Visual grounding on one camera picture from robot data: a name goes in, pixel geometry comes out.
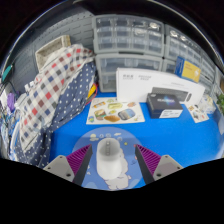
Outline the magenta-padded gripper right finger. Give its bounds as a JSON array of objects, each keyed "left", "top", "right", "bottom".
[{"left": 134, "top": 143, "right": 185, "bottom": 186}]

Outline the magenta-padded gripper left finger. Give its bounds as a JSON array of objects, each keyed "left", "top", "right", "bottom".
[{"left": 43, "top": 143, "right": 95, "bottom": 187}]

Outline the white computer mouse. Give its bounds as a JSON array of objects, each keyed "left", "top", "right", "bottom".
[{"left": 95, "top": 138, "right": 122, "bottom": 181}]

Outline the round blue printed mouse pad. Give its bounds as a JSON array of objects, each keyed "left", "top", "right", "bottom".
[{"left": 71, "top": 125, "right": 148, "bottom": 192}]

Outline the printed sticker sheet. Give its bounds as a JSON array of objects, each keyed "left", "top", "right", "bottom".
[
  {"left": 186, "top": 103, "right": 210, "bottom": 124},
  {"left": 85, "top": 96, "right": 146, "bottom": 126}
]

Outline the small black box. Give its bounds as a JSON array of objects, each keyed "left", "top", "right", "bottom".
[{"left": 145, "top": 92, "right": 184, "bottom": 120}]

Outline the navy polka dot cloth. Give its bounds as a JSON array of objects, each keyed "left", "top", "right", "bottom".
[{"left": 13, "top": 61, "right": 98, "bottom": 169}]

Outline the red blue checked cloth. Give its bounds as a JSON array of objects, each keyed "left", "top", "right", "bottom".
[{"left": 18, "top": 44, "right": 95, "bottom": 153}]

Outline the long white keyboard box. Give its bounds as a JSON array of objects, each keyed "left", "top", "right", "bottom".
[{"left": 115, "top": 67, "right": 206, "bottom": 107}]

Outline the grey large-drawer cabinet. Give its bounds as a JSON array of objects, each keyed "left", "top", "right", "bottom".
[
  {"left": 94, "top": 53, "right": 165, "bottom": 94},
  {"left": 162, "top": 58, "right": 214, "bottom": 88}
]

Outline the beige woven basket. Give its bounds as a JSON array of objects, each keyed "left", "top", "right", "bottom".
[{"left": 34, "top": 34, "right": 72, "bottom": 72}]

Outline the grey small-drawer cabinet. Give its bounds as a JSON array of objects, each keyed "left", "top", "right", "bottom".
[
  {"left": 92, "top": 14, "right": 166, "bottom": 57},
  {"left": 164, "top": 23, "right": 209, "bottom": 68}
]

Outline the dark wall shelf unit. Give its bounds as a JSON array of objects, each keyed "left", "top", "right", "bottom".
[{"left": 71, "top": 0, "right": 218, "bottom": 44}]

